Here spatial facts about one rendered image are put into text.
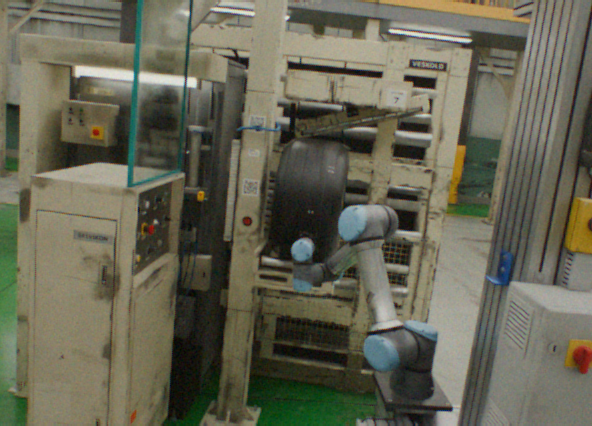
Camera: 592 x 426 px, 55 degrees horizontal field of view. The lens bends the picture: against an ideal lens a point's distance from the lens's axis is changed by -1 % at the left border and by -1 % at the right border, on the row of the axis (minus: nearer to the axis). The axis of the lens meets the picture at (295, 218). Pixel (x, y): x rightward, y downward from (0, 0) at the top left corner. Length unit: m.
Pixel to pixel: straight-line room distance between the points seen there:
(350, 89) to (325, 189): 0.63
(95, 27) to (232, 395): 10.08
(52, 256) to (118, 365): 0.47
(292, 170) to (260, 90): 0.41
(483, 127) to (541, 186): 11.15
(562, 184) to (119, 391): 1.68
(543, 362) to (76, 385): 1.66
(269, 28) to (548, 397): 1.85
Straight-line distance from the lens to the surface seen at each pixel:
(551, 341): 1.43
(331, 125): 2.95
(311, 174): 2.42
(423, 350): 1.91
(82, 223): 2.15
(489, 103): 12.72
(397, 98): 2.82
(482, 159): 12.67
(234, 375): 2.92
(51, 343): 2.35
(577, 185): 1.59
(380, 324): 1.84
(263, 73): 2.60
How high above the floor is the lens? 1.61
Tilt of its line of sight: 11 degrees down
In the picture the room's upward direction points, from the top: 6 degrees clockwise
